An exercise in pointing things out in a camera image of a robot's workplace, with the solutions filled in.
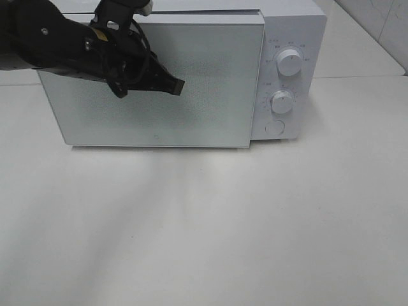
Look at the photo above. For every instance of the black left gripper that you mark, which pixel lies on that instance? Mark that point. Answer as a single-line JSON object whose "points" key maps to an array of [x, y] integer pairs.
{"points": [[125, 61]]}

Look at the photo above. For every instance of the white round door button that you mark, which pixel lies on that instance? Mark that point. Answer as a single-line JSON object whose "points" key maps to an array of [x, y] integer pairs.
{"points": [[275, 128]]}

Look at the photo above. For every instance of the white microwave door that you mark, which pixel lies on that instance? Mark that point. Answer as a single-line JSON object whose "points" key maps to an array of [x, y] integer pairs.
{"points": [[216, 54]]}

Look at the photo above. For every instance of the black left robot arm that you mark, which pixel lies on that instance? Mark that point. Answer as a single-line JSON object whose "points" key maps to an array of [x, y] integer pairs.
{"points": [[36, 35]]}

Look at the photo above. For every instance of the white microwave oven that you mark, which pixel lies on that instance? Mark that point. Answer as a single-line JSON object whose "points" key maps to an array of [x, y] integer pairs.
{"points": [[297, 24]]}

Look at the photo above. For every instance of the white lower microwave knob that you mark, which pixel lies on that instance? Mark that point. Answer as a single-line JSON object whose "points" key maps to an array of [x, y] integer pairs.
{"points": [[282, 102]]}

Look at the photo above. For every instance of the white microwave knob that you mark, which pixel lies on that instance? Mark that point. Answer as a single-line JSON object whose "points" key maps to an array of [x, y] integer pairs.
{"points": [[289, 62], [282, 102]]}

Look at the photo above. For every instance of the white upper microwave knob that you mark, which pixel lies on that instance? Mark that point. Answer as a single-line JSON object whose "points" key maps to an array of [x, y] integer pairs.
{"points": [[289, 62]]}

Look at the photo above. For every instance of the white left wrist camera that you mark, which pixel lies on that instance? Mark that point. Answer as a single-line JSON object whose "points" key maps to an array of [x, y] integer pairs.
{"points": [[119, 12]]}

